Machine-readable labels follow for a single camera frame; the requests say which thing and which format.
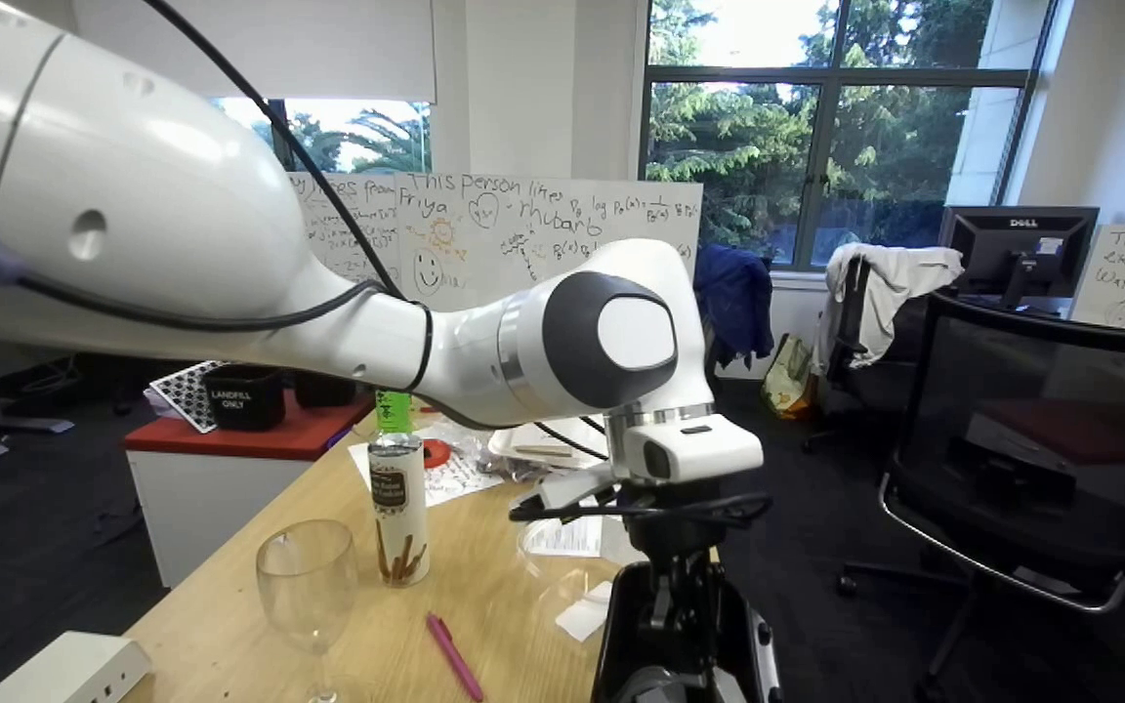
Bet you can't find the small black bin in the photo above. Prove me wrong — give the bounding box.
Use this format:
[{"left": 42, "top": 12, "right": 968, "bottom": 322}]
[{"left": 293, "top": 371, "right": 359, "bottom": 410}]

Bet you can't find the black mesh office chair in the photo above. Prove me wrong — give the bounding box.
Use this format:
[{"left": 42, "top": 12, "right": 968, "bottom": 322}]
[{"left": 836, "top": 290, "right": 1125, "bottom": 703}]

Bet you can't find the green capped bottle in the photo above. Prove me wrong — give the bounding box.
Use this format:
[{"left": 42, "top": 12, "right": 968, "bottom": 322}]
[{"left": 368, "top": 391, "right": 432, "bottom": 589}]

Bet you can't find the clear plastic bag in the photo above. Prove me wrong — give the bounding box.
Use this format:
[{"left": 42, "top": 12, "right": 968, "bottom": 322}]
[{"left": 445, "top": 418, "right": 612, "bottom": 486}]

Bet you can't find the colourful shopping bag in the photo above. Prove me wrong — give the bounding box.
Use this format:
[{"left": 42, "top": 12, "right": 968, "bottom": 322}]
[{"left": 760, "top": 333, "right": 818, "bottom": 422}]

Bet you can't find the blue jacket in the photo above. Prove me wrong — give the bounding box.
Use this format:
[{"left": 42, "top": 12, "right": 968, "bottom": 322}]
[{"left": 693, "top": 243, "right": 776, "bottom": 374}]

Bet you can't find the clear wine glass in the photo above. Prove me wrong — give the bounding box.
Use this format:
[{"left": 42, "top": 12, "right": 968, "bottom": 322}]
[{"left": 255, "top": 518, "right": 360, "bottom": 703}]

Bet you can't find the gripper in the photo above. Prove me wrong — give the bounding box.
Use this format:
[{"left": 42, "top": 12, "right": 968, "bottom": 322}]
[{"left": 621, "top": 485, "right": 726, "bottom": 647}]

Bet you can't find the white napkin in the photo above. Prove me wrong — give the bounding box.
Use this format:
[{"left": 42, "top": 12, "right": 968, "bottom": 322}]
[{"left": 554, "top": 581, "right": 615, "bottom": 643}]

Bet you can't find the white paper receipt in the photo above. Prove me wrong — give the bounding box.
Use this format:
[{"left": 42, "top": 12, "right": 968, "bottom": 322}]
[{"left": 523, "top": 515, "right": 624, "bottom": 560}]

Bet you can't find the large written whiteboard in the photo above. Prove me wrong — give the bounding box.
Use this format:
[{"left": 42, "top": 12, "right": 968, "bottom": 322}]
[{"left": 287, "top": 171, "right": 704, "bottom": 315}]

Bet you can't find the chair with white garment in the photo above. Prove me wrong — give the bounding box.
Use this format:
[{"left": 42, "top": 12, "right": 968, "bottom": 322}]
[{"left": 801, "top": 241, "right": 966, "bottom": 455}]

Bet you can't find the plain black bin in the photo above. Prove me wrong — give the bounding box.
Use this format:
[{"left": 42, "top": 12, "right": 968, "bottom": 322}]
[{"left": 590, "top": 560, "right": 784, "bottom": 703}]

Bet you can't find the labelled black landfill bin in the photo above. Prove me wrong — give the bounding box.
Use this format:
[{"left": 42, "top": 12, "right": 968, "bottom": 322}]
[{"left": 202, "top": 363, "right": 288, "bottom": 433}]

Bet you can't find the printed paper sheet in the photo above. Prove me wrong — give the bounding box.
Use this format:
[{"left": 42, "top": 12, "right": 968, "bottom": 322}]
[{"left": 348, "top": 420, "right": 507, "bottom": 509}]

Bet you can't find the large window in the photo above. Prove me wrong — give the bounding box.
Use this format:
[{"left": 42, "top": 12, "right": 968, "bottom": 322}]
[{"left": 639, "top": 0, "right": 1057, "bottom": 276}]

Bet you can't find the black white checker board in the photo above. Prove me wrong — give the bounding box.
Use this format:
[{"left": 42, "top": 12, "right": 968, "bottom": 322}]
[{"left": 146, "top": 359, "right": 231, "bottom": 434}]

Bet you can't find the small window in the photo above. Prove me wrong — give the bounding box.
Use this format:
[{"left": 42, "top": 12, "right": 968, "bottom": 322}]
[{"left": 210, "top": 96, "right": 434, "bottom": 177}]

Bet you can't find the red topped white cabinet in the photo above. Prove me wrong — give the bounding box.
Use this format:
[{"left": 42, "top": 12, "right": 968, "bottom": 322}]
[{"left": 123, "top": 389, "right": 376, "bottom": 590}]

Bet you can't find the white roller blind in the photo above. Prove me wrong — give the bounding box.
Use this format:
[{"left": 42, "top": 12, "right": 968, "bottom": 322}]
[{"left": 72, "top": 0, "right": 438, "bottom": 104}]

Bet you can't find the pink pen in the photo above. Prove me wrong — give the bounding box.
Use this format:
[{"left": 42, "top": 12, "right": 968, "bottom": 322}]
[{"left": 426, "top": 612, "right": 486, "bottom": 703}]

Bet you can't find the black monitor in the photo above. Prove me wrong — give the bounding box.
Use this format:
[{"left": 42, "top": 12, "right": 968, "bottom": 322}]
[{"left": 937, "top": 204, "right": 1102, "bottom": 313}]

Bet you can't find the white flat box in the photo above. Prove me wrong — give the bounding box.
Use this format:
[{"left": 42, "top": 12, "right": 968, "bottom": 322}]
[{"left": 0, "top": 631, "right": 154, "bottom": 703}]

